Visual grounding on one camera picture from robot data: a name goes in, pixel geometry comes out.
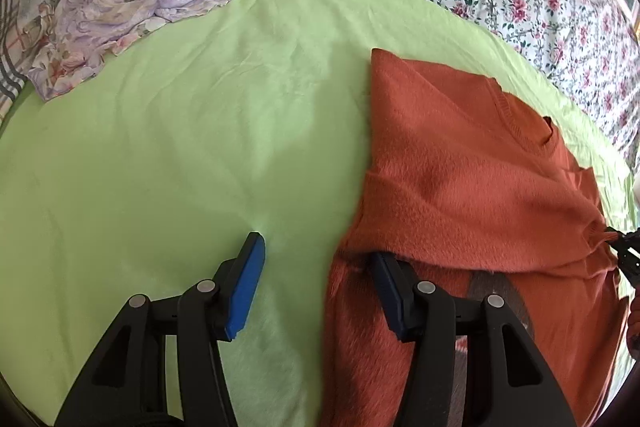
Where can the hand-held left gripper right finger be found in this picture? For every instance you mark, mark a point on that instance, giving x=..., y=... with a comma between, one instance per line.
x=391, y=294

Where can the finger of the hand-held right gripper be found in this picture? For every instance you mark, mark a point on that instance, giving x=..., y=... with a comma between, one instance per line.
x=631, y=269
x=627, y=238

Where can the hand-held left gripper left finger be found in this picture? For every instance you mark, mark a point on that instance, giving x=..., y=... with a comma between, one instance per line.
x=246, y=287

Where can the orange knitted sweater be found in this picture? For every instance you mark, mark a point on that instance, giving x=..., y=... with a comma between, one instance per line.
x=465, y=187

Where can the person's right hand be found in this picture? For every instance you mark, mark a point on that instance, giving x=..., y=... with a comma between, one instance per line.
x=635, y=327

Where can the light green bed sheet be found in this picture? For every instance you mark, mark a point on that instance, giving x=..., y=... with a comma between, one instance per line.
x=175, y=147

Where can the plaid checked blanket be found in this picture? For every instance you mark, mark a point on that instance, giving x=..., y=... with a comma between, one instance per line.
x=12, y=42

